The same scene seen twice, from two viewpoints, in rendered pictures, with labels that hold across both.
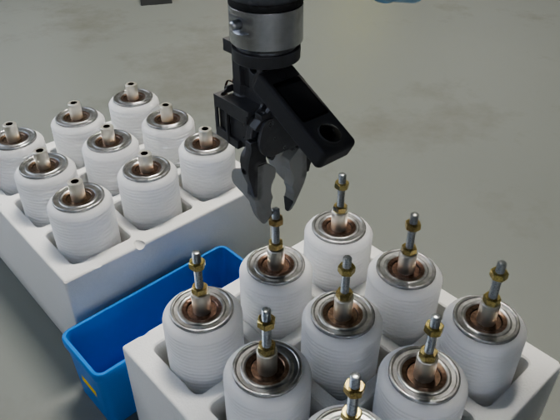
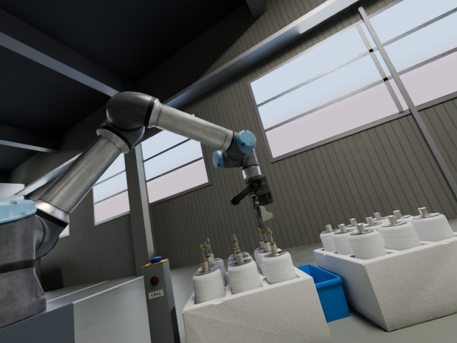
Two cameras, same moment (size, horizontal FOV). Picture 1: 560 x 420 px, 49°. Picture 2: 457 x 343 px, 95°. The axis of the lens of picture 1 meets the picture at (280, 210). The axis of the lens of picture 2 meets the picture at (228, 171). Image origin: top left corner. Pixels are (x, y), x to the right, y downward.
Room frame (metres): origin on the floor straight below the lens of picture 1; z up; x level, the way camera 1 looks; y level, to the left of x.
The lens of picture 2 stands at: (1.08, -0.72, 0.37)
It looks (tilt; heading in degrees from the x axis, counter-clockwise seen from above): 15 degrees up; 129
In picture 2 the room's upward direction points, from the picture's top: 14 degrees counter-clockwise
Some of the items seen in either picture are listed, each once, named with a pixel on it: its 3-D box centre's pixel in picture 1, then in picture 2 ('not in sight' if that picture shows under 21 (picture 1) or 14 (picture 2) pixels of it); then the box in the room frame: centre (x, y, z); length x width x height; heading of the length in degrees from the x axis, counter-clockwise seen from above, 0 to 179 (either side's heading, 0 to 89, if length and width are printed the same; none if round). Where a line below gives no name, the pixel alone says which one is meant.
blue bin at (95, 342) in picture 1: (171, 330); (315, 288); (0.66, 0.17, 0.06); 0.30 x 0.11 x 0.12; 133
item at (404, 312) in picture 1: (397, 318); (247, 292); (0.58, -0.16, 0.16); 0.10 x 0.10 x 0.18
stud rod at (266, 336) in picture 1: (266, 336); not in sight; (0.43, 0.01, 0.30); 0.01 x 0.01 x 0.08
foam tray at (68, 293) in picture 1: (123, 217); (388, 267); (0.91, 0.29, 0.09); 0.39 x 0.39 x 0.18; 42
